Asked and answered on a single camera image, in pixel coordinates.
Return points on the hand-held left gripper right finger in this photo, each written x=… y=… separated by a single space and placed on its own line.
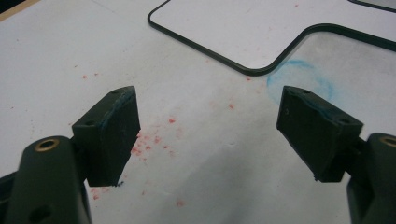
x=317 y=133

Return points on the wooden table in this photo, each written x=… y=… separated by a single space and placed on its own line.
x=12 y=11

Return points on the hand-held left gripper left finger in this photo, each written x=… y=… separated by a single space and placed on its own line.
x=109 y=137

